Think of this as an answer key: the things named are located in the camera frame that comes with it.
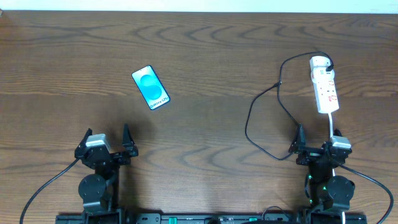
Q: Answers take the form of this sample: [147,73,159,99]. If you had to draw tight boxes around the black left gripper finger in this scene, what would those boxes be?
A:
[122,123,136,150]
[81,128,92,148]

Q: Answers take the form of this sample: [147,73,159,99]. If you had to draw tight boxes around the blue Galaxy smartphone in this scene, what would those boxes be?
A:
[131,65,170,110]

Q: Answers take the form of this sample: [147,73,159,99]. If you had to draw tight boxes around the black USB charging cable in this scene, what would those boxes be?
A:
[244,51,335,161]

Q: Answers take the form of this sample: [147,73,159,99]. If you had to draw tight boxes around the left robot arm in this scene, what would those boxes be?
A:
[75,124,139,223]

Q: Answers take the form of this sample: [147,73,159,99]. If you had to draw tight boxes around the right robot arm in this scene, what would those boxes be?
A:
[289,124,355,223]

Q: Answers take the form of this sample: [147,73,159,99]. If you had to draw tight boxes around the white USB charger adapter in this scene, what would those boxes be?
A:
[310,56,331,70]

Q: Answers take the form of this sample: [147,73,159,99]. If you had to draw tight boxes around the white power strip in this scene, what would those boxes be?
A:
[311,67,339,114]

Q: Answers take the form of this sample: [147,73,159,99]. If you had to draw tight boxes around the white power strip cord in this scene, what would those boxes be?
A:
[328,112,346,224]

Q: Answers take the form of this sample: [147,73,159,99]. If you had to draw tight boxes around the black right camera cable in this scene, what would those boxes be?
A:
[329,155,394,224]

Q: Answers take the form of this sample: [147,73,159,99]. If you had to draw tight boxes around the black camera cable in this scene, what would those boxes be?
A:
[329,155,394,224]
[19,157,80,224]

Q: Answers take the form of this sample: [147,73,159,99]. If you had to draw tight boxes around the black left camera cable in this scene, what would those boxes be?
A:
[19,157,80,224]

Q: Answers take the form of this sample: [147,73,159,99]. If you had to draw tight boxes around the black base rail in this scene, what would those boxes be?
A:
[55,212,368,224]

